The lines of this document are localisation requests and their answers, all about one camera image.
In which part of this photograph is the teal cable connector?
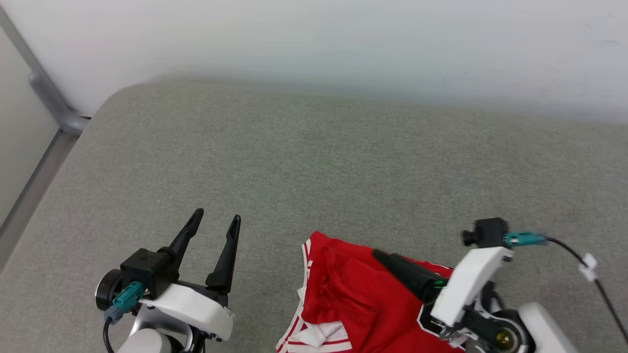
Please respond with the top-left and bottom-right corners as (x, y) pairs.
(503, 231), (548, 248)
(104, 281), (145, 325)

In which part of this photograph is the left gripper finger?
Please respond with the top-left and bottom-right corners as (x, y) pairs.
(205, 214), (242, 295)
(158, 208), (205, 268)

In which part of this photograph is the white cable tag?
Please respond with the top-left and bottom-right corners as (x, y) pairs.
(578, 253), (599, 281)

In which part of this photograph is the teal right cable connector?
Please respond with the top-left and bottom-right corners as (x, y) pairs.
(503, 231), (548, 248)

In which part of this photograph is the teal left cable connector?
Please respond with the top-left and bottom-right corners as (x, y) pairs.
(104, 281), (145, 325)

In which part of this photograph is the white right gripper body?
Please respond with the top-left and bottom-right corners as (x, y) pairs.
(430, 246), (514, 328)

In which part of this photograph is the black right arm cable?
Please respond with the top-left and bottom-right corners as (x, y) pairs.
(545, 237), (628, 345)

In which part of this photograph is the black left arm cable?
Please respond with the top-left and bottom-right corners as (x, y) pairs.
(102, 316), (116, 353)

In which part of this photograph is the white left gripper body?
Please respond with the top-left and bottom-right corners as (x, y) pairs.
(140, 283), (236, 342)

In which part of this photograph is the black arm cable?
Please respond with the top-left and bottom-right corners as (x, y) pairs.
(545, 237), (628, 345)
(102, 316), (116, 353)

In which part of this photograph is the red Bulls 23 jersey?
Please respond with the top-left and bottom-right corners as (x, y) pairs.
(276, 230), (467, 353)

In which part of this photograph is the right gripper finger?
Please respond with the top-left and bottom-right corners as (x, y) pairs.
(392, 253), (450, 281)
(373, 249), (445, 304)

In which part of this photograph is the grey metal frame rail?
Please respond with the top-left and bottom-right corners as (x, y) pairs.
(0, 9), (92, 271)

